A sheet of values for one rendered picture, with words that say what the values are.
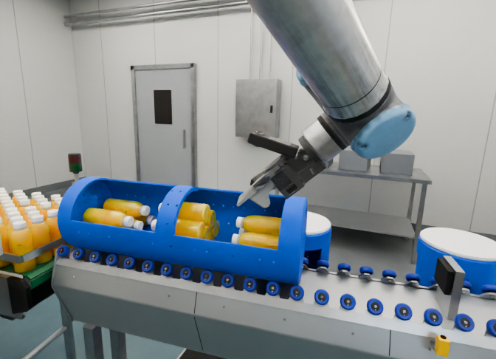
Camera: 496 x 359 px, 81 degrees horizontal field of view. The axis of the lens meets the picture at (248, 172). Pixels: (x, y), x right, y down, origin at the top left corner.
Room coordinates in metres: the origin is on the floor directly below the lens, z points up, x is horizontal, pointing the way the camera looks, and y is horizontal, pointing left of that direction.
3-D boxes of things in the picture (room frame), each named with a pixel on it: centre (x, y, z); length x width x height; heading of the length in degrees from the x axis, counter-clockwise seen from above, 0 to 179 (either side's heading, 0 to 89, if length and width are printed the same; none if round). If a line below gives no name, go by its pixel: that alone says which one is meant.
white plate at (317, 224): (1.24, -0.23, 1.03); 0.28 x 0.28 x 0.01
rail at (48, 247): (1.16, 0.76, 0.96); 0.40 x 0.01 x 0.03; 165
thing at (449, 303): (0.79, -0.61, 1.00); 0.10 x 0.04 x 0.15; 165
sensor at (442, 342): (0.68, -0.53, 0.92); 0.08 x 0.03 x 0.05; 165
